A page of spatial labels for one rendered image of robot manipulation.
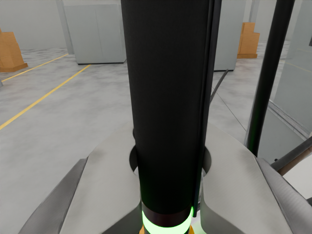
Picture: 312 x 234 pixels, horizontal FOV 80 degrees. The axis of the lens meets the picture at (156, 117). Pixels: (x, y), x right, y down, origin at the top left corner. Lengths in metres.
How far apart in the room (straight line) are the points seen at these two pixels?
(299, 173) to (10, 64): 8.34
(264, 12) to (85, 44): 10.15
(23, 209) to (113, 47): 6.13
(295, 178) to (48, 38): 13.91
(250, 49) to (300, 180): 8.04
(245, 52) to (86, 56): 6.08
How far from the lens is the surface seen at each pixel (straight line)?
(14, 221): 2.24
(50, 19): 13.83
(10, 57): 8.33
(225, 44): 6.00
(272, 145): 1.45
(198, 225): 0.21
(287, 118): 1.30
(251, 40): 8.40
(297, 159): 0.32
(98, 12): 7.48
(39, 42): 14.40
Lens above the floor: 1.53
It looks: 28 degrees down
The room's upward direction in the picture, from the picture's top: 2 degrees counter-clockwise
